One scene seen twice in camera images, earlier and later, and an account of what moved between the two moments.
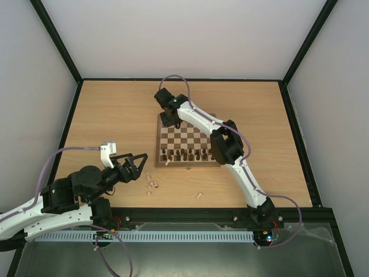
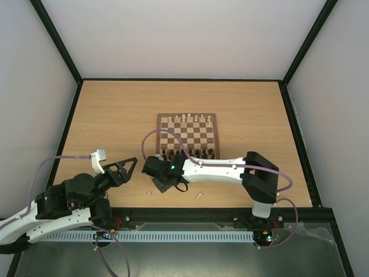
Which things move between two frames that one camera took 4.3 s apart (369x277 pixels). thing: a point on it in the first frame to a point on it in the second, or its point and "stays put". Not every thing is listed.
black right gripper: x=168 y=118 to x=161 y=183
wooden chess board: x=184 y=146 stays put
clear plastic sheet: x=312 y=235 stays put
